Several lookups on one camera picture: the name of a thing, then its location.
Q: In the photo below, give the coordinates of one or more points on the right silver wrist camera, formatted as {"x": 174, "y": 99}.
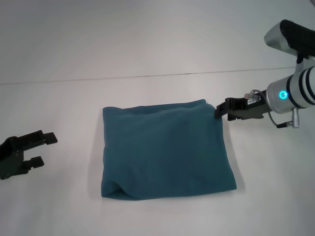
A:
{"x": 288, "y": 37}

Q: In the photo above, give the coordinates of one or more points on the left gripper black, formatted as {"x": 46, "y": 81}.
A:
{"x": 9, "y": 159}

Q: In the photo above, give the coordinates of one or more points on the teal t-shirt with pink print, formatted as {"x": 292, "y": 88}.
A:
{"x": 167, "y": 152}

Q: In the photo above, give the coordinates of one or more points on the right silver camera mount bracket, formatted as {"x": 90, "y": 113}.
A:
{"x": 304, "y": 65}

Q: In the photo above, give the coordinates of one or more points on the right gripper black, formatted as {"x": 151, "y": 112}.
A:
{"x": 256, "y": 109}

